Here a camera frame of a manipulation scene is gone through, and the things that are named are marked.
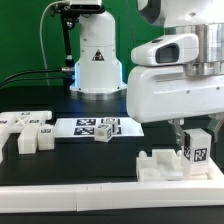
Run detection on white tagged cube nut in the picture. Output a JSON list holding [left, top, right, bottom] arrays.
[[101, 117, 118, 134], [94, 123, 113, 142]]

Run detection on grey camera cable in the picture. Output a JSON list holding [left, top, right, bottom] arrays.
[[38, 0, 69, 87]]

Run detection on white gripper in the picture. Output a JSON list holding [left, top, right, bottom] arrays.
[[126, 66, 224, 147]]

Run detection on white chair seat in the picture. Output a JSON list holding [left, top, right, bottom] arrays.
[[136, 149, 209, 182]]

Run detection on white L-shaped fence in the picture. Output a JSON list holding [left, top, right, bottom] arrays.
[[0, 162, 224, 213]]

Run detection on black base cables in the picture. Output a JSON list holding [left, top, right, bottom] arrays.
[[0, 66, 76, 89]]

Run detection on black camera on stand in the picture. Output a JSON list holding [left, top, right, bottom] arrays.
[[50, 0, 105, 88]]

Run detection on white marker base plate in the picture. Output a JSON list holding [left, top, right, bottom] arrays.
[[53, 116, 145, 139]]

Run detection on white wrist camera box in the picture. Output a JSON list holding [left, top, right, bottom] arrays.
[[131, 33, 199, 67]]

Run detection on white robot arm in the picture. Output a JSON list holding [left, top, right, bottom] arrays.
[[69, 0, 224, 123]]

